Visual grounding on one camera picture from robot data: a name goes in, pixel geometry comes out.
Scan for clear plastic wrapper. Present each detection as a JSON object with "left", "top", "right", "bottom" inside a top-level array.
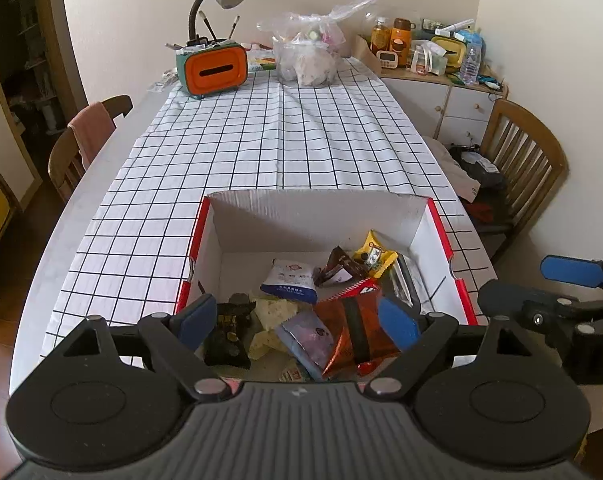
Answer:
[{"left": 149, "top": 72, "right": 180, "bottom": 94}]

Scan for white cardboard box red rim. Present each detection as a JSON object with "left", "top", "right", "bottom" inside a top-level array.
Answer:
[{"left": 174, "top": 189, "right": 479, "bottom": 386}]

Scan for black gold snack packet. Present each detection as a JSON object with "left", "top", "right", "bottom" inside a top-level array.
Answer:
[{"left": 204, "top": 294, "right": 256, "bottom": 369}]

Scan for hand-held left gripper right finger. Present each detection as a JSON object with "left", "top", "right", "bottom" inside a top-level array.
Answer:
[{"left": 364, "top": 296, "right": 537, "bottom": 401}]

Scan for white drawer cabinet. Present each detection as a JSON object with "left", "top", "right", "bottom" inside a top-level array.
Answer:
[{"left": 379, "top": 67, "right": 509, "bottom": 151}]

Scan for black bag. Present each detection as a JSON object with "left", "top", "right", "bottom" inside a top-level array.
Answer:
[{"left": 449, "top": 145, "right": 505, "bottom": 189}]

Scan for slim orange bottle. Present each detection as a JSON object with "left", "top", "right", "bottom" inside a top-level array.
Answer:
[{"left": 371, "top": 17, "right": 390, "bottom": 56}]

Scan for orange red foil snack packet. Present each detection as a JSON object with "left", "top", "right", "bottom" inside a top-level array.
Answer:
[{"left": 314, "top": 290, "right": 401, "bottom": 379}]

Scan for orange brown bottle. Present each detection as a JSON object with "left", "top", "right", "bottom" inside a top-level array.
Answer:
[{"left": 389, "top": 18, "right": 415, "bottom": 66}]

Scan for pink cloth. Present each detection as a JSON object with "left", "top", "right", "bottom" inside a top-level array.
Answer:
[{"left": 68, "top": 101, "right": 116, "bottom": 169}]

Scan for orange teal tissue box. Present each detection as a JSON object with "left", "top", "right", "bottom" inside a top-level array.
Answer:
[{"left": 176, "top": 40, "right": 248, "bottom": 99}]

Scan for red white snack bag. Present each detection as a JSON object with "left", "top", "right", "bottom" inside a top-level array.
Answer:
[{"left": 279, "top": 279, "right": 383, "bottom": 384}]

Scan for wooden slatted chair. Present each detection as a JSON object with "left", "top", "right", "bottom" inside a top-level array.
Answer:
[{"left": 449, "top": 99, "right": 567, "bottom": 262}]

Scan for pale cream snack packet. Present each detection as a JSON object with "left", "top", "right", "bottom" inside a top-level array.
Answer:
[{"left": 250, "top": 297, "right": 298, "bottom": 362}]

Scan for white black checked tablecloth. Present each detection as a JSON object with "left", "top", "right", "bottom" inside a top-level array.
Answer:
[{"left": 42, "top": 57, "right": 497, "bottom": 361}]

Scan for white tube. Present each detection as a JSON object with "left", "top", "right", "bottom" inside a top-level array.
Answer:
[{"left": 440, "top": 19, "right": 475, "bottom": 36}]

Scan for white paper bag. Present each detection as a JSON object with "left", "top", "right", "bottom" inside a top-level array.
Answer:
[{"left": 414, "top": 44, "right": 447, "bottom": 76}]

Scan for clear water bottle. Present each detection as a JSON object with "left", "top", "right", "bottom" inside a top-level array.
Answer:
[{"left": 460, "top": 40, "right": 483, "bottom": 86}]

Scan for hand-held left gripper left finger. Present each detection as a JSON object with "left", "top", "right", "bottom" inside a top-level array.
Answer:
[{"left": 64, "top": 294, "right": 232, "bottom": 402}]

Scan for red cloth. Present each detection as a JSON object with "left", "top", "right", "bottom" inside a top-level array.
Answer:
[{"left": 464, "top": 195, "right": 498, "bottom": 224}]

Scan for silver foil snack packet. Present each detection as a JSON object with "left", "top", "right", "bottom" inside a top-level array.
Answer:
[{"left": 389, "top": 255, "right": 423, "bottom": 317}]

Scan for large clear plastic bag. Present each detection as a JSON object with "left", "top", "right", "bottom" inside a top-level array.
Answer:
[{"left": 258, "top": 0, "right": 377, "bottom": 56}]

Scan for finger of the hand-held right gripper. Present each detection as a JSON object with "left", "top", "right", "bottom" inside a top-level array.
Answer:
[
  {"left": 540, "top": 255, "right": 603, "bottom": 288},
  {"left": 478, "top": 281, "right": 579, "bottom": 348}
]

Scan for yellow tissue box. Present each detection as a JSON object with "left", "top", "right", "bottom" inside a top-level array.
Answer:
[{"left": 430, "top": 36, "right": 467, "bottom": 65}]

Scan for plastic bag white contents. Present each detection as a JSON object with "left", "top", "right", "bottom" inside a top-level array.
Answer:
[{"left": 276, "top": 40, "right": 345, "bottom": 86}]

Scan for white cloth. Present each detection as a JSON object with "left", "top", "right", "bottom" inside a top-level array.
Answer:
[{"left": 421, "top": 137, "right": 478, "bottom": 202}]

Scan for light blue snack packet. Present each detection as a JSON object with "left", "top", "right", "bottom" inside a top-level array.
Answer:
[{"left": 276, "top": 310, "right": 343, "bottom": 382}]

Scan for green white flat box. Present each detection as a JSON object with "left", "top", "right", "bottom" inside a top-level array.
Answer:
[{"left": 246, "top": 52, "right": 278, "bottom": 72}]

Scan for dark shelf unit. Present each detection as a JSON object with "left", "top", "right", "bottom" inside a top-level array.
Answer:
[{"left": 0, "top": 0, "right": 85, "bottom": 133}]

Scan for yellow snack packet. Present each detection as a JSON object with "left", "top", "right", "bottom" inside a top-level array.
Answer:
[{"left": 354, "top": 230, "right": 398, "bottom": 282}]

